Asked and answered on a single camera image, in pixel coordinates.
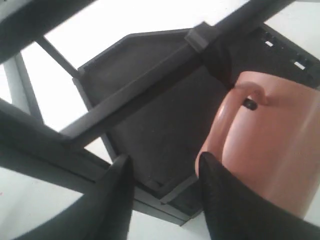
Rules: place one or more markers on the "terracotta pink cup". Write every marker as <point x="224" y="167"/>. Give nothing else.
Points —
<point x="275" y="149"/>

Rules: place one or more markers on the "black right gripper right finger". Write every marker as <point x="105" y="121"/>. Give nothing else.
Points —
<point x="234" y="212"/>

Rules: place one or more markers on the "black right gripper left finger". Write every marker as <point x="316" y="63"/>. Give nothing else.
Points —
<point x="103" y="213"/>

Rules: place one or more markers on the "black metal shelf rack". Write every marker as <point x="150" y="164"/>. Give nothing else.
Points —
<point x="155" y="107"/>

